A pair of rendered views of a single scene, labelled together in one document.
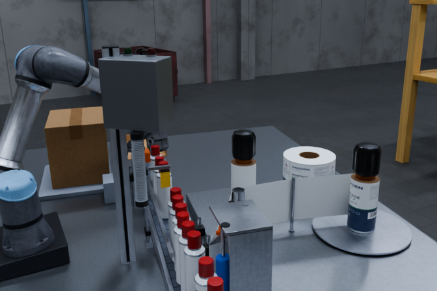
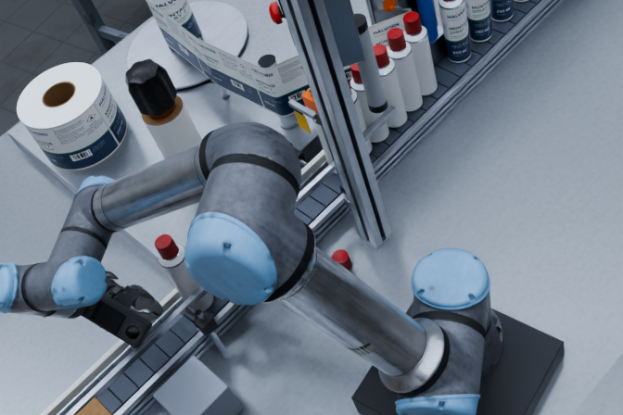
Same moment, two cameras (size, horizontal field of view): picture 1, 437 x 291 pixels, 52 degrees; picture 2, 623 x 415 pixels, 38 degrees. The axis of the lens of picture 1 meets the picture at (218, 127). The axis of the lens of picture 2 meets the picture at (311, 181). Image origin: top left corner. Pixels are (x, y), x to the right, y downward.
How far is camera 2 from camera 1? 212 cm
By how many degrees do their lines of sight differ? 86
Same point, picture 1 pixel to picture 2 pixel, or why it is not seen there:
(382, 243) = (217, 16)
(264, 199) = (236, 71)
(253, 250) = not seen: outside the picture
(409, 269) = not seen: outside the picture
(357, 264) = (266, 22)
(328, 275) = not seen: hidden behind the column
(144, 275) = (393, 197)
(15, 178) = (449, 267)
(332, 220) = (183, 69)
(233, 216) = not seen: outside the picture
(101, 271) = (421, 244)
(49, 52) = (271, 134)
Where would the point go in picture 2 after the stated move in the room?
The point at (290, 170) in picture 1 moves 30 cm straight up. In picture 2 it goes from (101, 113) to (37, 9)
